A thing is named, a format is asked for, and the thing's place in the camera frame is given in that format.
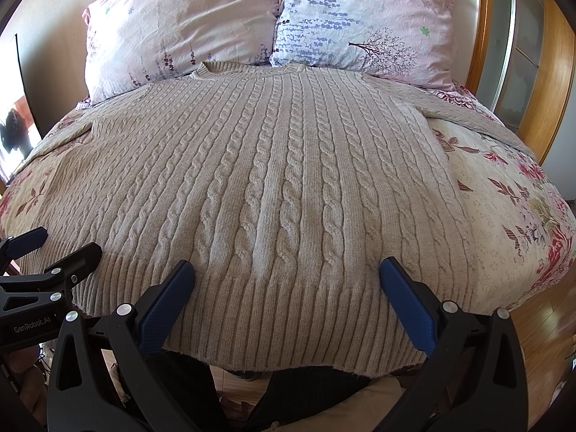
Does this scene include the beige cable-knit sweater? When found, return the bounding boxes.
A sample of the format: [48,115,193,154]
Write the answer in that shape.
[1,63,521,377]

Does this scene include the floral cream bed cover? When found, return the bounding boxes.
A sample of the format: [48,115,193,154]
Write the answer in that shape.
[0,81,576,316]

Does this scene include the pink pillow with green clovers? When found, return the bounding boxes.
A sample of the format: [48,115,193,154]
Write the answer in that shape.
[83,0,281,103]

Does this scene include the wooden curved headboard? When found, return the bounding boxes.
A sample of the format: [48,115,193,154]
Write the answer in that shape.
[452,0,575,163]

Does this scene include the white pink pillow tree print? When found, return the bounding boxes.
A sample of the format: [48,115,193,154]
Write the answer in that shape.
[269,0,456,91]

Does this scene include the glass wardrobe door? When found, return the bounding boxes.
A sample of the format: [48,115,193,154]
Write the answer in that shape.
[476,0,545,133]

